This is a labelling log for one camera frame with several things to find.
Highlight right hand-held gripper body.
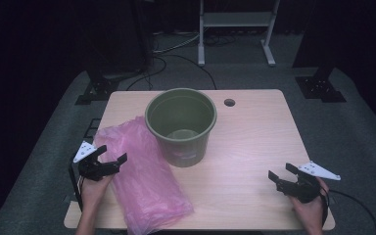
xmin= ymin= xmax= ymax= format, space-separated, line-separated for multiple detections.
xmin=275 ymin=161 xmax=342 ymax=204

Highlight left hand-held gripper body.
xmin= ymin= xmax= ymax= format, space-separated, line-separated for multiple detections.
xmin=72 ymin=140 xmax=121 ymax=182

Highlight pink plastic bag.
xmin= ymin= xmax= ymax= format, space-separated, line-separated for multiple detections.
xmin=92 ymin=116 xmax=195 ymax=235

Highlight green plastic bin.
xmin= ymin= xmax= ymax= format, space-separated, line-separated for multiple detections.
xmin=144 ymin=87 xmax=218 ymax=168

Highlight person's right hand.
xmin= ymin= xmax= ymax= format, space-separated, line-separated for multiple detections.
xmin=288 ymin=178 xmax=330 ymax=229

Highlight person's left hand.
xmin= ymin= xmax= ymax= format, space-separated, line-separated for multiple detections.
xmin=80 ymin=174 xmax=116 ymax=210

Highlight black stand base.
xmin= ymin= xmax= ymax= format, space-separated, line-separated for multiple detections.
xmin=74 ymin=70 xmax=120 ymax=106
xmin=295 ymin=65 xmax=347 ymax=104

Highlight white metal stand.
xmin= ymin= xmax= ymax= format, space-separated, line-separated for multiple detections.
xmin=197 ymin=0 xmax=281 ymax=68

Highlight left hand-held gripper cable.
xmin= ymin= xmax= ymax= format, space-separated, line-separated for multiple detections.
xmin=69 ymin=156 xmax=84 ymax=211

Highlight hand-held gripper cable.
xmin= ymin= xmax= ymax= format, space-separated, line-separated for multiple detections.
xmin=69 ymin=156 xmax=84 ymax=211
xmin=319 ymin=188 xmax=376 ymax=235

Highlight black floor frame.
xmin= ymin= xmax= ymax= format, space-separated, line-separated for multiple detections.
xmin=83 ymin=117 xmax=102 ymax=139

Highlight right hand-held gripper cable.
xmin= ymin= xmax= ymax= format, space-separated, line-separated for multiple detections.
xmin=319 ymin=188 xmax=376 ymax=235

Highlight black floor cable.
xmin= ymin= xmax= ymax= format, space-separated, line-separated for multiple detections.
xmin=125 ymin=53 xmax=218 ymax=92

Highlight grey floor cables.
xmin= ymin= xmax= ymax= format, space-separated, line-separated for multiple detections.
xmin=152 ymin=30 xmax=201 ymax=55

